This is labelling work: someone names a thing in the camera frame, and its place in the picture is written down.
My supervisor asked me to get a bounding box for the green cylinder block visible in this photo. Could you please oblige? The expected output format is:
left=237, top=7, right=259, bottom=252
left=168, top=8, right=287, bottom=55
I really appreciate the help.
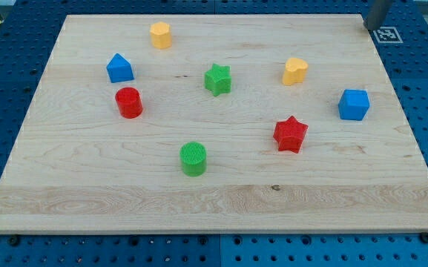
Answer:
left=180, top=142, right=207, bottom=177

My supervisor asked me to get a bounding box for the wooden board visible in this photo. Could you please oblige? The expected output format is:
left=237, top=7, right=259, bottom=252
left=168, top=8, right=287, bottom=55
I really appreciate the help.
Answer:
left=0, top=14, right=428, bottom=234

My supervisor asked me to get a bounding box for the white fiducial marker tag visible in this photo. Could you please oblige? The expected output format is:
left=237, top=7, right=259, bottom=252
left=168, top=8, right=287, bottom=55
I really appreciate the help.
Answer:
left=373, top=27, right=403, bottom=44

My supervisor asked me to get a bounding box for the blue triangular prism block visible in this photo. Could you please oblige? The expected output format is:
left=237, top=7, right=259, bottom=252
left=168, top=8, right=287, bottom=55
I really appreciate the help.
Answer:
left=106, top=53, right=135, bottom=83

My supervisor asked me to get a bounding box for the yellow hexagon block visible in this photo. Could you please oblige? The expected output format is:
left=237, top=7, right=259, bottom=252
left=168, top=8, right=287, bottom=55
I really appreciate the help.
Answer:
left=150, top=22, right=172, bottom=49

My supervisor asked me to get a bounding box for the yellow heart block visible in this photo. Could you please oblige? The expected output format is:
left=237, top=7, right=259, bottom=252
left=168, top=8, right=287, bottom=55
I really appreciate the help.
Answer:
left=282, top=58, right=309, bottom=86

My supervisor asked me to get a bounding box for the red cylinder block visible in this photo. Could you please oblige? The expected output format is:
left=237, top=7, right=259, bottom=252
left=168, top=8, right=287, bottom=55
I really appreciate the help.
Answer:
left=115, top=87, right=143, bottom=119

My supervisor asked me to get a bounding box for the red star block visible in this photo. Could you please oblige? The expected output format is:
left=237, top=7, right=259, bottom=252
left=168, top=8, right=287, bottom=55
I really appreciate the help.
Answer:
left=273, top=116, right=309, bottom=154

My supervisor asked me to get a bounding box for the green star block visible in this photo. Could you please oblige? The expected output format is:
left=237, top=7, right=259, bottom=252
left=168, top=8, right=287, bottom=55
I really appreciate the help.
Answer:
left=204, top=63, right=231, bottom=96

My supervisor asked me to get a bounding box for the blue cube block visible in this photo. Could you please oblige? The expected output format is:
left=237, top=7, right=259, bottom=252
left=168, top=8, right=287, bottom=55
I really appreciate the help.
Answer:
left=338, top=89, right=370, bottom=121

